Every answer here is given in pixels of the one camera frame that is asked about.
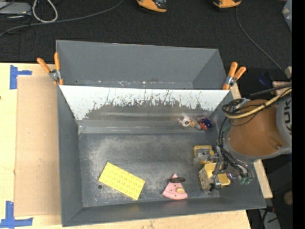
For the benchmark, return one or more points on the brown cardboard board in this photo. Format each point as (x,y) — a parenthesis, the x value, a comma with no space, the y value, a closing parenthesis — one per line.
(35,147)

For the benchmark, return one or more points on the yellow studded flat block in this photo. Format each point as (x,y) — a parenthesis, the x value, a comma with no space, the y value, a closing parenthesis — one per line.
(121,180)

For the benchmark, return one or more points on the small yellow box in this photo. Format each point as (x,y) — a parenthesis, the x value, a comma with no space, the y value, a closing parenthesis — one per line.
(199,149)

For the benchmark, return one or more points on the grey metal bin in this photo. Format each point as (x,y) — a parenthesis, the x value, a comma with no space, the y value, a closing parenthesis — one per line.
(133,151)

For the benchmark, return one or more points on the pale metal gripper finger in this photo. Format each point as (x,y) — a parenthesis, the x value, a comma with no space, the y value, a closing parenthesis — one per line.
(205,157)
(216,184)

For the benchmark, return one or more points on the pink toy pizza slice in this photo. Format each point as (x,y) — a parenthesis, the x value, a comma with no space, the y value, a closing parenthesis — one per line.
(174,191)

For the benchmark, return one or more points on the clear bag of small toys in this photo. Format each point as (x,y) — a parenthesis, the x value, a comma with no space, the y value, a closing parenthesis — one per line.
(194,123)

